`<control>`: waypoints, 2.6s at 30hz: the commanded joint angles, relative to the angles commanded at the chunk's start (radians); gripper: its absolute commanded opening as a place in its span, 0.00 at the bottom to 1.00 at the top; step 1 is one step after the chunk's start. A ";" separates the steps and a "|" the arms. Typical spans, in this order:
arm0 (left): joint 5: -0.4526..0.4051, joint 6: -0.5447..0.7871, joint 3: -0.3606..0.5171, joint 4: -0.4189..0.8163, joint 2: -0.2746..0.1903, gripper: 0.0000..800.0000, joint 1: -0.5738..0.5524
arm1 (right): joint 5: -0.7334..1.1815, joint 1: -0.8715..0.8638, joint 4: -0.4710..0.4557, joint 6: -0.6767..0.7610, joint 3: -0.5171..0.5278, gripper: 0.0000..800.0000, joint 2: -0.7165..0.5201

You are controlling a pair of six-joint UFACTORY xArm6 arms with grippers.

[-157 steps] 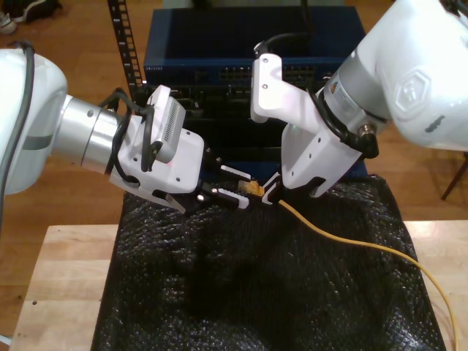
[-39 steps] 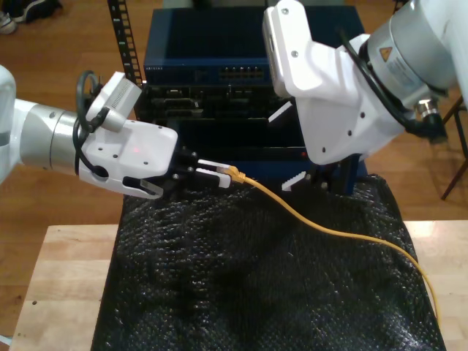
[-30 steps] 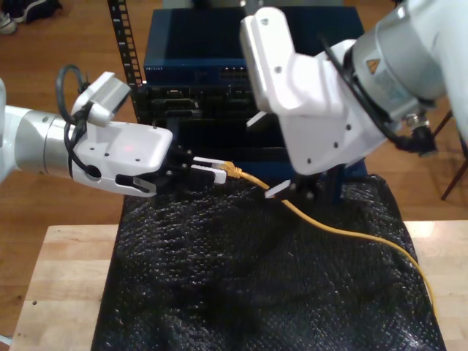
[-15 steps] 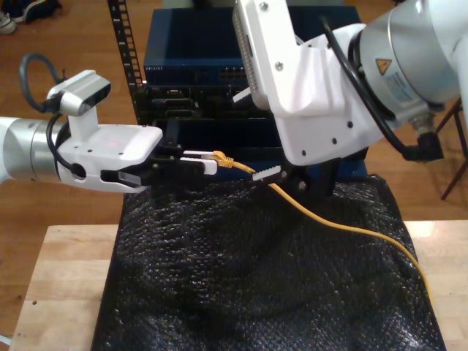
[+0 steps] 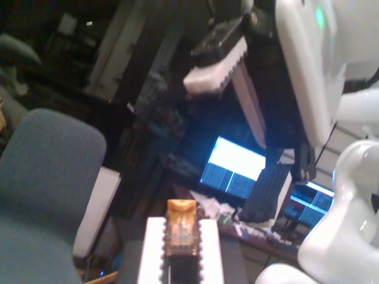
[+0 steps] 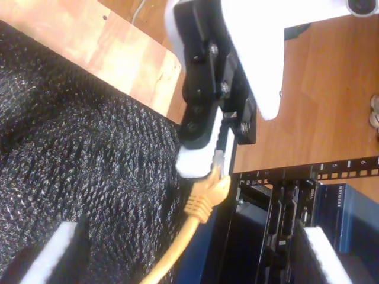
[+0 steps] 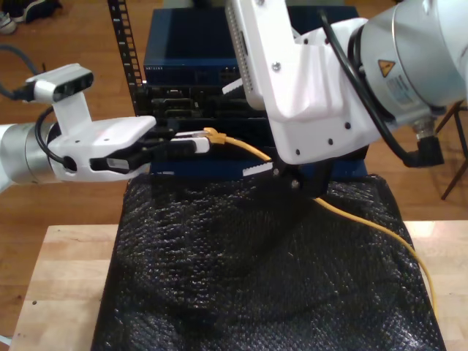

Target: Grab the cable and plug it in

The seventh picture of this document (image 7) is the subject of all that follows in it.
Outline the black perforated rack post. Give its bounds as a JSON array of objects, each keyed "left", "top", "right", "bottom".
[{"left": 107, "top": 0, "right": 151, "bottom": 118}]

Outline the blue rack base plate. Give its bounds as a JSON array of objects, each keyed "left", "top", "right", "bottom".
[{"left": 148, "top": 159, "right": 369, "bottom": 182}]

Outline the dark shoe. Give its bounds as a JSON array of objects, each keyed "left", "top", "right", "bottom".
[{"left": 9, "top": 0, "right": 61, "bottom": 23}]

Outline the black rack shelf tray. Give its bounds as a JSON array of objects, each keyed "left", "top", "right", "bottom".
[{"left": 149, "top": 117, "right": 366, "bottom": 164}]

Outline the blue network switch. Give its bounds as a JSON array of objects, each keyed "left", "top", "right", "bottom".
[{"left": 143, "top": 6, "right": 369, "bottom": 87}]

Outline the black rack server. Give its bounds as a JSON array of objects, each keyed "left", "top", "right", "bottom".
[{"left": 133, "top": 84, "right": 268, "bottom": 120}]

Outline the black camera cable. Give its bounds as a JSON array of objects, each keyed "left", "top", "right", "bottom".
[{"left": 0, "top": 43, "right": 72, "bottom": 173}]

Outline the black bubble wrap mat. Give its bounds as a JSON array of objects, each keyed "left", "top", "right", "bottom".
[{"left": 91, "top": 174, "right": 448, "bottom": 351}]

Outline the brown wooden chair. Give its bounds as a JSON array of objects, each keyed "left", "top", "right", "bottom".
[{"left": 434, "top": 102, "right": 468, "bottom": 201}]

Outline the yellow network cable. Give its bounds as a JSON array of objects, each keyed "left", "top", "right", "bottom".
[{"left": 189, "top": 127, "right": 439, "bottom": 325}]

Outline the white sneaker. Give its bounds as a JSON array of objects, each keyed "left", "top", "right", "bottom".
[{"left": 0, "top": 10, "right": 18, "bottom": 36}]

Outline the black angled plug cable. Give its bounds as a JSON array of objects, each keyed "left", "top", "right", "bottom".
[{"left": 317, "top": 9, "right": 446, "bottom": 170}]

